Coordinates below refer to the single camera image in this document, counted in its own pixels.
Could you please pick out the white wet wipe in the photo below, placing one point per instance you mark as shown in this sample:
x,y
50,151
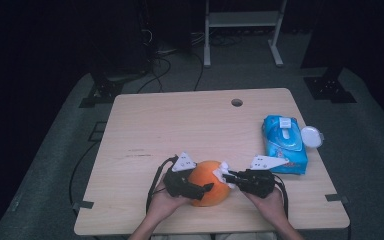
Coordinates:
x,y
220,171

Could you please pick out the blue wet wipes pack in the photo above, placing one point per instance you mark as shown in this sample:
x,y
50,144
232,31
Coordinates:
x,y
280,140

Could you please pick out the person's left hand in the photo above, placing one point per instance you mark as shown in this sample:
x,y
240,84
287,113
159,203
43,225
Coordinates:
x,y
166,206

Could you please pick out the grey tape strip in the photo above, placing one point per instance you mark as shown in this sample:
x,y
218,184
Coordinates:
x,y
336,198
83,205

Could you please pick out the white metal stand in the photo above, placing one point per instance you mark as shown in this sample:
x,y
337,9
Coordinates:
x,y
243,18

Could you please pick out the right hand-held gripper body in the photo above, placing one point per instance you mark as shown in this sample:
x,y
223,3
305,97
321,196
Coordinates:
x,y
258,183

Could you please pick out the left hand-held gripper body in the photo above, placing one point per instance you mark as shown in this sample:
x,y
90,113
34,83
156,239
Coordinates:
x,y
178,183

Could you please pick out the orange plush toy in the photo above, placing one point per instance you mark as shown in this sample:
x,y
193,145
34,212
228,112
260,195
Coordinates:
x,y
206,175

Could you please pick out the black stand with flat base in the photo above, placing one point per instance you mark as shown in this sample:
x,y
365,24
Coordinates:
x,y
330,88
103,91

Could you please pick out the black floor frame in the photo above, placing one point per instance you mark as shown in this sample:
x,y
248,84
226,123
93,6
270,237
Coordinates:
x,y
97,131

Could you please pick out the person's right hand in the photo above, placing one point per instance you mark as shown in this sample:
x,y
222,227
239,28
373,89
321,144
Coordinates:
x,y
268,208

